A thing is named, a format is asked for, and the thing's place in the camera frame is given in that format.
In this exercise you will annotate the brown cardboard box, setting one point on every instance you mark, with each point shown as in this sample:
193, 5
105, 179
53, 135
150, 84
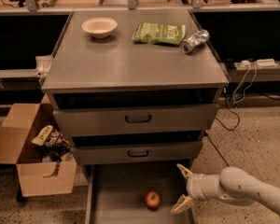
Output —
41, 170

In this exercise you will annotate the silver crushed can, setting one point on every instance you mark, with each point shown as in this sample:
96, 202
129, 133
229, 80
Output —
190, 43

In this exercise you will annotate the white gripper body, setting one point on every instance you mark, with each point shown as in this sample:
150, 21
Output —
194, 186

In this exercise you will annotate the red apple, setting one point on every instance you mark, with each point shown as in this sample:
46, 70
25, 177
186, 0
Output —
152, 199

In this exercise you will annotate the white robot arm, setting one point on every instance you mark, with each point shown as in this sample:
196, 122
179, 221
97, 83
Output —
232, 185

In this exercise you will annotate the green chip bag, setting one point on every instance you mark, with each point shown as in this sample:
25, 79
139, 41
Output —
158, 33

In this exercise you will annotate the grey drawer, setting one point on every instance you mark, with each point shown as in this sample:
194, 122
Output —
132, 120
137, 153
116, 193

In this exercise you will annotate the white paper bowl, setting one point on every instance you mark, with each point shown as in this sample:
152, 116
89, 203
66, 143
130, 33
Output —
100, 27

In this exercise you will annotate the grey drawer cabinet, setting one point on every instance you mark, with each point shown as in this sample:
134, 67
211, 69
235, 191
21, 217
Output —
114, 72

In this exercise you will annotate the grey top drawer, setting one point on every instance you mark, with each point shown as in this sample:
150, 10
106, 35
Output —
132, 120

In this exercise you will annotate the white power strip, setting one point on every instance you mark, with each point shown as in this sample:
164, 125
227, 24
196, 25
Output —
260, 63

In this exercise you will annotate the brown snack bag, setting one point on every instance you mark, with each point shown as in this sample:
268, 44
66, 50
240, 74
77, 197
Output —
51, 138

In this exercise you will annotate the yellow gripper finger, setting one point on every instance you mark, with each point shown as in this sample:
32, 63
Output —
184, 171
183, 203

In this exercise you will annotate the grey middle drawer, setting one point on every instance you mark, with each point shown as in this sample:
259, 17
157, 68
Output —
137, 153

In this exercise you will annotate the grey bottom drawer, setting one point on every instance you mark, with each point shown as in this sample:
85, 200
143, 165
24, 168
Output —
116, 193

